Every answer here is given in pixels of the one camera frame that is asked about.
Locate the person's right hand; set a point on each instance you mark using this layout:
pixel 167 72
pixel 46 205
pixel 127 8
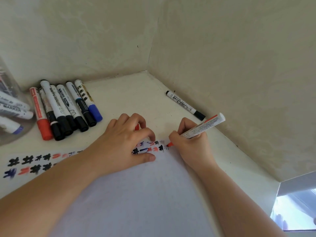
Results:
pixel 197 153

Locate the person's left hand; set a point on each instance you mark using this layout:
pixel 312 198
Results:
pixel 116 150

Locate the red cap white barrel marker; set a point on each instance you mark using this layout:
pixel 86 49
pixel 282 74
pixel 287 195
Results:
pixel 212 122
pixel 45 129

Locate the white paper sheet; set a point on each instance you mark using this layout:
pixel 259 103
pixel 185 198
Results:
pixel 135 197

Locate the long white black-cap marker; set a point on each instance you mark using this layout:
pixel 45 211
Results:
pixel 50 96
pixel 65 98
pixel 182 103

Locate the white marker chunky black cap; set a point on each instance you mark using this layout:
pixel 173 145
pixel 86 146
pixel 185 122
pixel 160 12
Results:
pixel 14 111
pixel 71 123

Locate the worn white black-ended marker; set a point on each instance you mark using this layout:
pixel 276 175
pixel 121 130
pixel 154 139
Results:
pixel 58 133

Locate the black cap bold print marker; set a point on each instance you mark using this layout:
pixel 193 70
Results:
pixel 75 93

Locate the transparent plastic jar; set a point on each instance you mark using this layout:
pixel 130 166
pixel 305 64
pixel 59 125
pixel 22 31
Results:
pixel 24 130

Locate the white barcode black-cap marker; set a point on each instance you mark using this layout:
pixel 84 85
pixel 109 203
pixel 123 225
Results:
pixel 12 99

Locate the person's left forearm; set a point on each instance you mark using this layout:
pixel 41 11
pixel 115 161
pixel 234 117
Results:
pixel 44 197

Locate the person's right forearm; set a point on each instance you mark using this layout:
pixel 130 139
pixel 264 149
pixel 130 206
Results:
pixel 242 209

